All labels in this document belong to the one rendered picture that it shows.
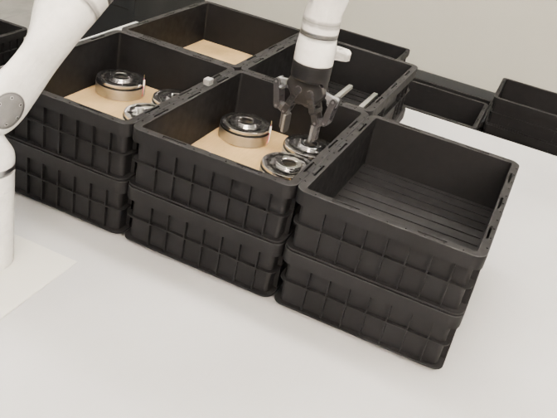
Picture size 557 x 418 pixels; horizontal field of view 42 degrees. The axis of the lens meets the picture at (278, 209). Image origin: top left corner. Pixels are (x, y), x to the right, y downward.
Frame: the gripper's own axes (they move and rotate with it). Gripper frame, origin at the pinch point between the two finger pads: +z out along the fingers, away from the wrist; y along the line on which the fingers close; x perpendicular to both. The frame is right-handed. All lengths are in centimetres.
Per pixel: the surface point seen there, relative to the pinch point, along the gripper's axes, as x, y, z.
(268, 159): -11.8, 0.4, 2.4
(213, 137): -6.8, -14.9, 5.3
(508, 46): 321, -21, 50
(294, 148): -3.5, 1.6, 2.4
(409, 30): 314, -80, 57
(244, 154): -8.3, -6.5, 5.3
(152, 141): -32.5, -10.7, -3.6
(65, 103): -34.3, -27.8, -4.6
